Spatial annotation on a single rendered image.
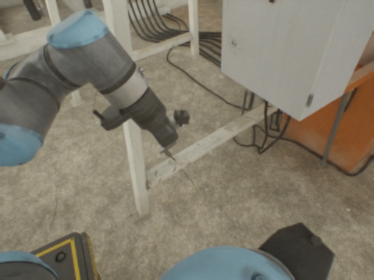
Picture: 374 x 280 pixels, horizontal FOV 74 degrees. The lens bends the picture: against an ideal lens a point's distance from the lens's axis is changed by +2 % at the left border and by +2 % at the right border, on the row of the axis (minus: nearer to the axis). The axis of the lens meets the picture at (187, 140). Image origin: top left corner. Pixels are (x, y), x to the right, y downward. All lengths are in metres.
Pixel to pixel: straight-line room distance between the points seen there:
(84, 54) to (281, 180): 1.28
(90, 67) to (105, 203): 1.13
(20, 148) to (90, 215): 1.12
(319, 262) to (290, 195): 1.19
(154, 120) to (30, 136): 0.23
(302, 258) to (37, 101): 0.41
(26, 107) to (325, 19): 0.65
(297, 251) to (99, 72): 0.39
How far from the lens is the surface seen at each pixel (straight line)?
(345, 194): 1.59
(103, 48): 0.46
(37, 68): 0.51
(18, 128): 0.41
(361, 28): 0.87
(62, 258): 1.07
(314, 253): 0.31
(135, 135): 1.01
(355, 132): 1.51
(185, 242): 1.31
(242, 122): 1.46
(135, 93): 0.49
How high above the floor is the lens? 1.22
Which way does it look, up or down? 46 degrees down
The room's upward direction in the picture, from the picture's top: 6 degrees counter-clockwise
